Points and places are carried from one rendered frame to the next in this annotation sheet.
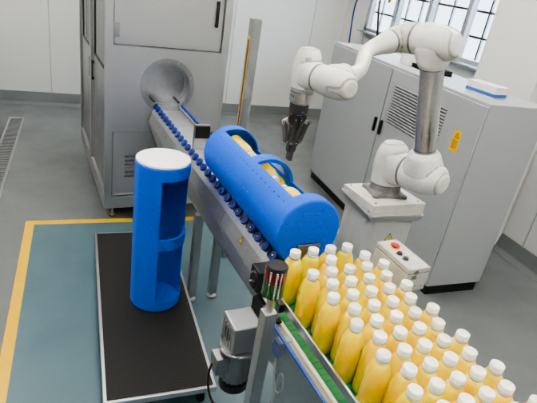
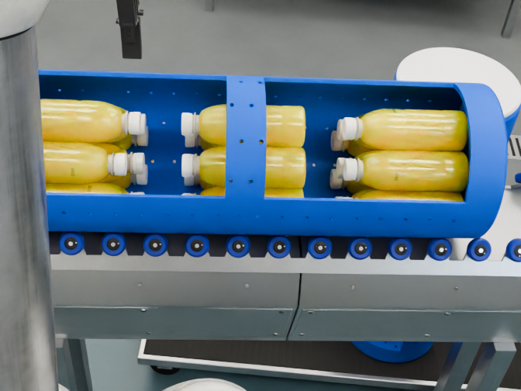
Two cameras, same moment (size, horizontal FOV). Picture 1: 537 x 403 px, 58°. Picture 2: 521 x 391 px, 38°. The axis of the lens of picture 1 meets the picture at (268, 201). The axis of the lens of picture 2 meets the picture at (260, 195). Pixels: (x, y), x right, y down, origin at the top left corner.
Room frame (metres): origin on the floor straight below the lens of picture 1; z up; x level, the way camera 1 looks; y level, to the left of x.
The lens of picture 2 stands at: (2.49, -0.90, 1.99)
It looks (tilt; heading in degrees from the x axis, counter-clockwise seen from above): 44 degrees down; 114
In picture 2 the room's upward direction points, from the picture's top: 5 degrees clockwise
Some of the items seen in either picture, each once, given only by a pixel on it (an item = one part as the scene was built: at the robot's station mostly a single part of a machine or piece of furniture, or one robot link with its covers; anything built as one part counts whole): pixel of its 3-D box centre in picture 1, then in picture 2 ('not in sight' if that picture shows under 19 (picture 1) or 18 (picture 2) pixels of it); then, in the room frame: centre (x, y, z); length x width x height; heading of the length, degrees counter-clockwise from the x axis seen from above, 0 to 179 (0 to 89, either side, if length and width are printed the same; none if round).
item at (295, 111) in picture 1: (297, 114); not in sight; (1.87, -0.05, 1.49); 0.08 x 0.07 x 0.09; 119
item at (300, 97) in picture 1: (300, 96); not in sight; (1.87, -0.06, 1.56); 0.09 x 0.09 x 0.06
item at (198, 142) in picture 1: (201, 137); not in sight; (2.80, 0.47, 1.00); 0.10 x 0.04 x 0.15; 119
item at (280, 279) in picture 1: (276, 273); not in sight; (1.13, -0.05, 1.23); 0.06 x 0.06 x 0.04
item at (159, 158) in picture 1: (163, 158); (458, 83); (2.30, 0.57, 1.03); 0.28 x 0.28 x 0.01
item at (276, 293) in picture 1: (273, 286); not in sight; (1.13, -0.05, 1.18); 0.06 x 0.06 x 0.05
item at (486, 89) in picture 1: (486, 89); not in sight; (3.36, -1.32, 1.48); 0.24 x 0.12 x 0.08; 31
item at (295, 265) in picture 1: (290, 277); not in sight; (1.47, -0.12, 1.00); 0.07 x 0.07 x 0.20
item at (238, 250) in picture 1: (213, 188); (516, 268); (2.56, 0.33, 0.79); 2.17 x 0.29 x 0.34; 29
